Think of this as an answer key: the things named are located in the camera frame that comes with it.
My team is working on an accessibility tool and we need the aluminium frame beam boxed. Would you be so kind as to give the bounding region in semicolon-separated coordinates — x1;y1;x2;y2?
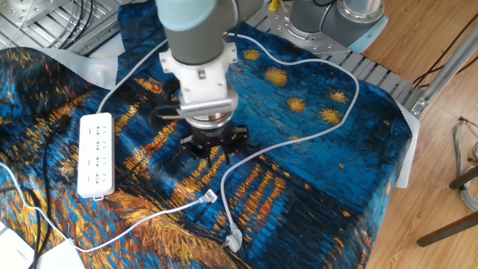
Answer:
409;24;478;121

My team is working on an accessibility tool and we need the white paper sheet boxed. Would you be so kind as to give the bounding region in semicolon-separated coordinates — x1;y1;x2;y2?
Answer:
0;223;35;269
36;238;87;269

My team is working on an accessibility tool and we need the dark wooden chair leg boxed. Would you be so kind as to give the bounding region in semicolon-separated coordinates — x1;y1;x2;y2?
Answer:
447;166;478;190
416;212;478;247

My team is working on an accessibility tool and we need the thin white power cord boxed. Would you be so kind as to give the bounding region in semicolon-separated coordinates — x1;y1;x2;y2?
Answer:
0;161;219;253

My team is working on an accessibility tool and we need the blue starry night tablecloth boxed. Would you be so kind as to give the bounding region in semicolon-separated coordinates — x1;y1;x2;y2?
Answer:
0;0;414;269

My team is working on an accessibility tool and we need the grey coiled cable bundle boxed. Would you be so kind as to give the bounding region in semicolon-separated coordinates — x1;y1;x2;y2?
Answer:
451;117;478;212

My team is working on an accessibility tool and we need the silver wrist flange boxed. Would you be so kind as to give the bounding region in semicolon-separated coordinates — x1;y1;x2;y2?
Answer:
188;111;232;132

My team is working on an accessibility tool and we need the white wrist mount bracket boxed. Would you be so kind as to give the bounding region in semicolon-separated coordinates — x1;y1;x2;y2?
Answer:
158;40;240;120

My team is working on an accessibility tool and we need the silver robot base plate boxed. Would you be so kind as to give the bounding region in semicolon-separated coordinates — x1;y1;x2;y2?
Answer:
267;1;356;59

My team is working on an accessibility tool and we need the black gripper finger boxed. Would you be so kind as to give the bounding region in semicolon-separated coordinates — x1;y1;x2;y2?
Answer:
223;126;250;165
181;137;213;167

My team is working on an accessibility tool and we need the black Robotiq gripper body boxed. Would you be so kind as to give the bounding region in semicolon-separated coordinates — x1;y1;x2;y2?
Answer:
192;125;240;156

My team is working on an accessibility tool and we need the dark floor cable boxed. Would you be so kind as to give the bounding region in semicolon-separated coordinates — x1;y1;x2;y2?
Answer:
412;13;478;89

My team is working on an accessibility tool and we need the white strip cord grey plug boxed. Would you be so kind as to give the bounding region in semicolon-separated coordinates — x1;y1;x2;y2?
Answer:
96;31;360;253

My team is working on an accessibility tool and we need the silver metal plate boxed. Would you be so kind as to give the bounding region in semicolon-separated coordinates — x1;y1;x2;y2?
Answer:
0;0;52;19

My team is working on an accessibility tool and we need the white power strip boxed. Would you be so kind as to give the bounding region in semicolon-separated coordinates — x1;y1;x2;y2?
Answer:
76;111;116;202

